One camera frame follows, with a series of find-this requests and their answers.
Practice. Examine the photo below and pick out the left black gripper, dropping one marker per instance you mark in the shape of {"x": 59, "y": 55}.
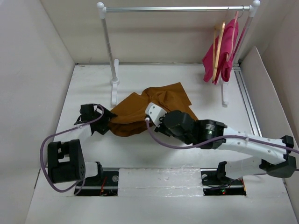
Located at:
{"x": 106, "y": 117}

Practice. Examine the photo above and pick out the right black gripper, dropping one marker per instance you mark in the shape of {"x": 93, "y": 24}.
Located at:
{"x": 160, "y": 127}

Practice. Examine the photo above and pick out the brown trousers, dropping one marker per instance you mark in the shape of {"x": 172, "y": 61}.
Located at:
{"x": 130, "y": 113}

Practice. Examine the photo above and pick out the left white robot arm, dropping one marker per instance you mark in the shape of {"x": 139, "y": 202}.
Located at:
{"x": 65, "y": 158}

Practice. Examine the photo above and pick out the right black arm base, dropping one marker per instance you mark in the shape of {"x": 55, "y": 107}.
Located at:
{"x": 215, "y": 182}

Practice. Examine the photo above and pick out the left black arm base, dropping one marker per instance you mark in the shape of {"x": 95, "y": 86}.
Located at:
{"x": 104, "y": 185}

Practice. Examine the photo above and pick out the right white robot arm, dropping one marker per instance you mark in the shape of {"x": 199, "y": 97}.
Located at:
{"x": 266, "y": 156}

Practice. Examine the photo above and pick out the wooden clothes hanger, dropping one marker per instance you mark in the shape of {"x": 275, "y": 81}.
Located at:
{"x": 218, "y": 36}

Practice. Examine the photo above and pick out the pink garment on hanger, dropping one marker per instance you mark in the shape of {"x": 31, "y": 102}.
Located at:
{"x": 224, "y": 68}

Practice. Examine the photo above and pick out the pink clothes hanger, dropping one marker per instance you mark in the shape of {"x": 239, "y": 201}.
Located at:
{"x": 235, "y": 20}

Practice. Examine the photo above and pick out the aluminium rail on right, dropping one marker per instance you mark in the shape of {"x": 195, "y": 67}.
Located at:
{"x": 254, "y": 125}

